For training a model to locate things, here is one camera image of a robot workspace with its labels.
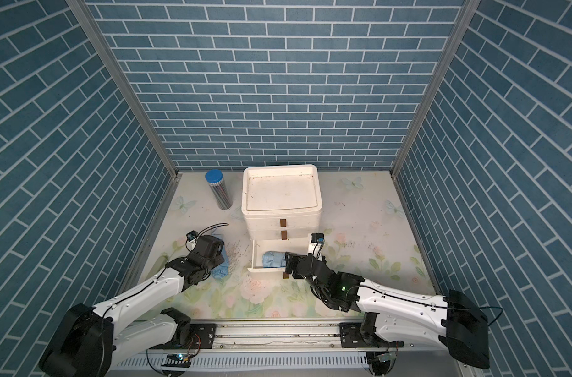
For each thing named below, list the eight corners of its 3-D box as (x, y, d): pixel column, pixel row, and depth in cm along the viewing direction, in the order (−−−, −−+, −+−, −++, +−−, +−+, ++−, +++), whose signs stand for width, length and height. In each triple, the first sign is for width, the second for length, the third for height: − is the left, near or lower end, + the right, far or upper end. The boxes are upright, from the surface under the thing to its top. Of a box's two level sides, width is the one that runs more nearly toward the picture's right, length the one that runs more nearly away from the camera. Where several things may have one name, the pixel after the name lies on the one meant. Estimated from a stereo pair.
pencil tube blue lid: (215, 210, 107) (202, 181, 92) (218, 198, 112) (207, 169, 97) (231, 210, 107) (221, 181, 92) (234, 198, 112) (224, 169, 97)
